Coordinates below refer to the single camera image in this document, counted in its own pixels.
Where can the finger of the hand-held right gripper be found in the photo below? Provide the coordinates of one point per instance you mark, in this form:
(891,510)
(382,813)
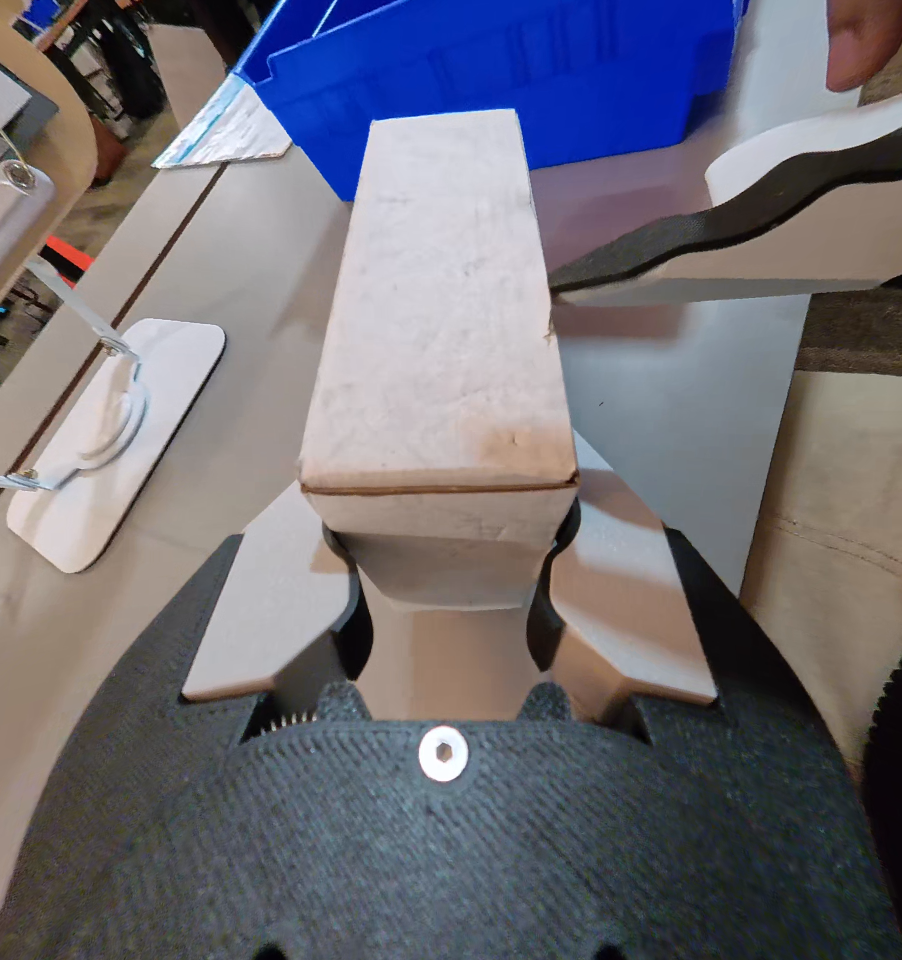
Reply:
(796,142)
(796,255)

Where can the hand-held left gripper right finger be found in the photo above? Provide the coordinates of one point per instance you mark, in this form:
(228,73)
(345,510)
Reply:
(623,600)

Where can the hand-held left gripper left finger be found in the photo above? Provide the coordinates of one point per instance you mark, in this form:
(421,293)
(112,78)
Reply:
(271,615)

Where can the blue plastic bin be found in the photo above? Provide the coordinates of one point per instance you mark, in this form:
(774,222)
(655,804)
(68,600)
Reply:
(496,90)

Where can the white cardboard mailer box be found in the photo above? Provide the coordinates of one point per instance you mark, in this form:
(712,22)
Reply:
(436,300)

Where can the person's right hand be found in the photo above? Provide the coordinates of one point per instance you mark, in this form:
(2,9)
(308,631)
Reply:
(863,45)

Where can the person's beige pants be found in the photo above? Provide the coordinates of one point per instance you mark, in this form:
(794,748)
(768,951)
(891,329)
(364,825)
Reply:
(841,487)

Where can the white and wooden document stand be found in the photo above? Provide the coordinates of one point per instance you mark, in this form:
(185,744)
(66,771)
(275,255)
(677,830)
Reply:
(121,420)

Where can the red object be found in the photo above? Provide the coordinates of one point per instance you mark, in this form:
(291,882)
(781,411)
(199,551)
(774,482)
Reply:
(68,253)

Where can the blue-bordered paper sheet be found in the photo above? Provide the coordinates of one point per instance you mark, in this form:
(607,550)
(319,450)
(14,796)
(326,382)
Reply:
(226,131)

